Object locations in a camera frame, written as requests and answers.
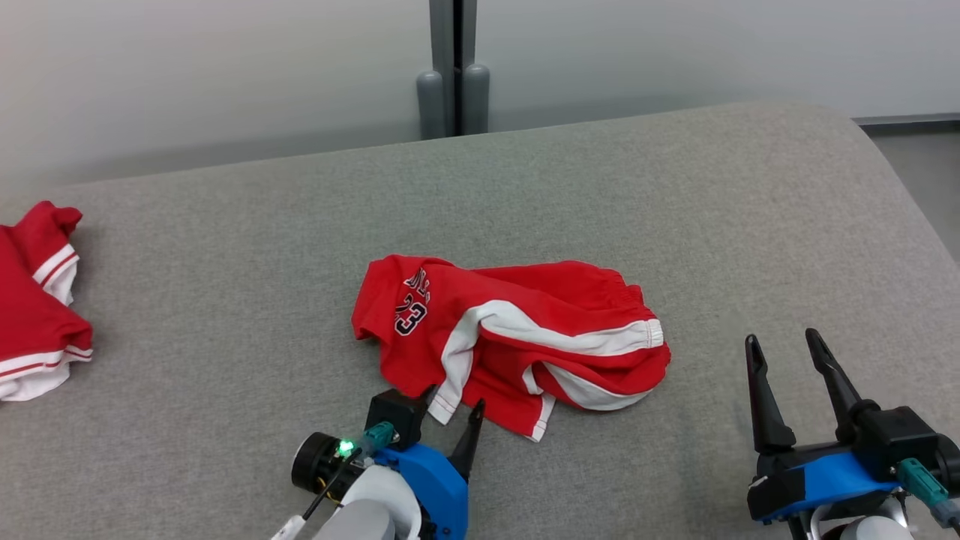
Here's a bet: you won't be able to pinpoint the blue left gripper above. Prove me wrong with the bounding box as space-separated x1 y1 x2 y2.
373 385 487 540

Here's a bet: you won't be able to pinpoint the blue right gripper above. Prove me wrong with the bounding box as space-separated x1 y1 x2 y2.
744 328 902 526

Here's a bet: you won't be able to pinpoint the red basketball shorts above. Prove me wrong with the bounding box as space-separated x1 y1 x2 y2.
351 254 671 443

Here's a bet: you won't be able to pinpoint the red basketball jersey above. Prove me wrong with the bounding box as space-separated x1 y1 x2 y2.
0 200 94 403

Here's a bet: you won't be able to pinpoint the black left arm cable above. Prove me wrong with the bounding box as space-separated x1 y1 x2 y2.
271 421 397 540

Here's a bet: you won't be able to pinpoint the teal-plug right arm cable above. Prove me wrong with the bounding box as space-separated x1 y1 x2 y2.
895 458 960 530

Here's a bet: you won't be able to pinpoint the grey metal partition post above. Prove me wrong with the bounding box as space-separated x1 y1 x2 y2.
416 0 491 141

